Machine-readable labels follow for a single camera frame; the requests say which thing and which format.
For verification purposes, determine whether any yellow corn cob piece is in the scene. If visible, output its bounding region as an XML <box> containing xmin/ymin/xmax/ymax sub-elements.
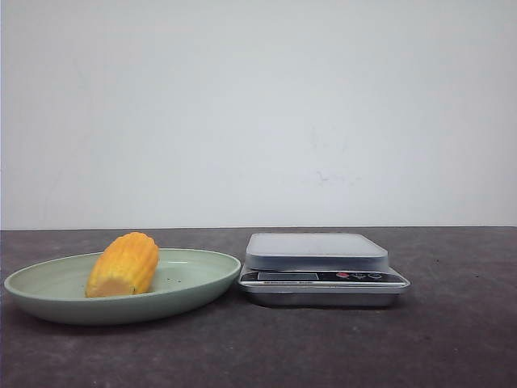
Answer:
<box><xmin>85</xmin><ymin>232</ymin><xmax>159</xmax><ymax>298</ymax></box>

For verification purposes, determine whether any silver digital kitchen scale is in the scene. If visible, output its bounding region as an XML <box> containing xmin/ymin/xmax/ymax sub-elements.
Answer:
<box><xmin>238</xmin><ymin>233</ymin><xmax>410</xmax><ymax>307</ymax></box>

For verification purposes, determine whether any green round plate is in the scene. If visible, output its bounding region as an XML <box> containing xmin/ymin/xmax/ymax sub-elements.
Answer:
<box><xmin>4</xmin><ymin>248</ymin><xmax>242</xmax><ymax>326</ymax></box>

